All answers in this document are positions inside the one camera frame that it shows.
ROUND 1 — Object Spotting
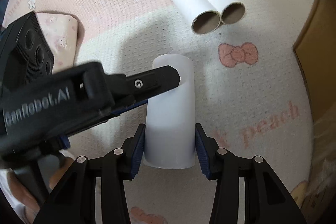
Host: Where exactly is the person's left hand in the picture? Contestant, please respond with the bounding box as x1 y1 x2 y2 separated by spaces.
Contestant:
49 154 78 189

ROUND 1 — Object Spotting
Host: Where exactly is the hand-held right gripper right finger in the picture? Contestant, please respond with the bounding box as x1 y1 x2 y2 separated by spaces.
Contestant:
195 123 307 224

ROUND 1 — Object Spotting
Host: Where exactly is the pink cream printed blanket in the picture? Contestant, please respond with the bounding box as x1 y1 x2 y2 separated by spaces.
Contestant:
5 0 326 224

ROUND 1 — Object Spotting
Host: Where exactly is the pale printed pillow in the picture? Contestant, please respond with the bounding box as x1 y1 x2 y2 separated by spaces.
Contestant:
35 12 79 73

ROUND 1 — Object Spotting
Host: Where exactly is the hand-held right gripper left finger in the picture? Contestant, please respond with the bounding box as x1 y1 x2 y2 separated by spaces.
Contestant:
33 124 146 224

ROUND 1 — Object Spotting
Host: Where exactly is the brown cardboard box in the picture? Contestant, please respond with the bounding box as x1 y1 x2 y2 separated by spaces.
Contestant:
293 0 334 119

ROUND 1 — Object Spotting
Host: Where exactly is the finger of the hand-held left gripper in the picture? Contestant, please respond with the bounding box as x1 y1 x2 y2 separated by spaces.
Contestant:
112 98 150 117
104 65 181 105

